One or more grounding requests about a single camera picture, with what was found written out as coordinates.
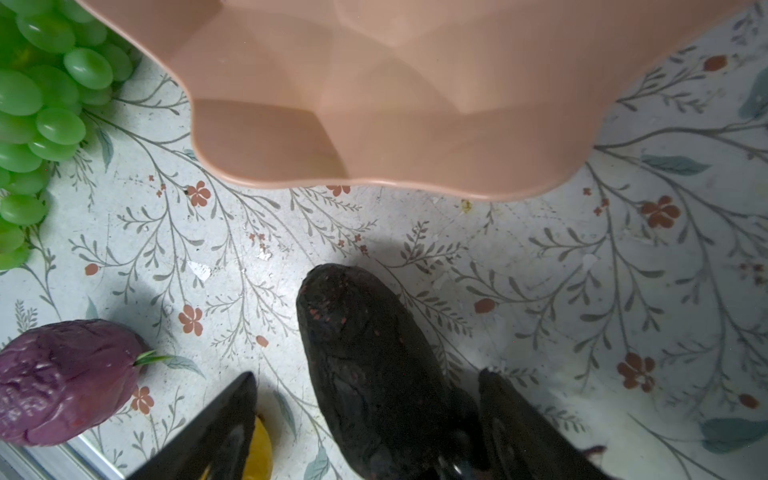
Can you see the purple passion fruit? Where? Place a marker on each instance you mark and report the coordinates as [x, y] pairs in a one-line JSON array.
[[61, 379]]

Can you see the dark avocado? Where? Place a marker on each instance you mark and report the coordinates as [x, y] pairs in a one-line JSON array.
[[387, 404]]

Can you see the pink scalloped fruit bowl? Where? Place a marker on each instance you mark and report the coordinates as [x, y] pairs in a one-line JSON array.
[[485, 100]]

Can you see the green grape bunch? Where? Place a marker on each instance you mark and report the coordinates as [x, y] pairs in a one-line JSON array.
[[56, 60]]

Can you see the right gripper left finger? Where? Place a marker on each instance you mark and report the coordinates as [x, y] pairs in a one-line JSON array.
[[215, 444]]

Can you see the yellow lemon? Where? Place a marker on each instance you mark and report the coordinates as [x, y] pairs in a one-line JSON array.
[[259, 463]]

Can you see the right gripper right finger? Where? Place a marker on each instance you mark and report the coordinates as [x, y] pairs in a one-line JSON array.
[[520, 443]]

